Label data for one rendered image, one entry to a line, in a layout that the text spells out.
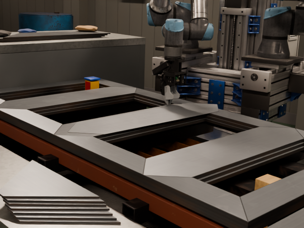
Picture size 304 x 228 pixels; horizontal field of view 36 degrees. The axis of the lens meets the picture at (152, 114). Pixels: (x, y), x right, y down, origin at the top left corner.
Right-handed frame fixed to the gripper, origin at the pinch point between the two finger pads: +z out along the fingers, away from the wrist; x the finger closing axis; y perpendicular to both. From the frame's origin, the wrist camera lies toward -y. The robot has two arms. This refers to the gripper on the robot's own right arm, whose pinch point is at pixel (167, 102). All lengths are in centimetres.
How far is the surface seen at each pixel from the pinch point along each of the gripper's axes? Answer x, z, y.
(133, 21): 257, -7, -326
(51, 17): 158, -11, -360
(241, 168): -32, 3, 64
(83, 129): -51, 1, 11
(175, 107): -2.3, 0.7, 7.1
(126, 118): -29.3, 0.7, 8.1
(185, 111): -2.6, 0.7, 13.4
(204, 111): 3.7, 0.6, 18.0
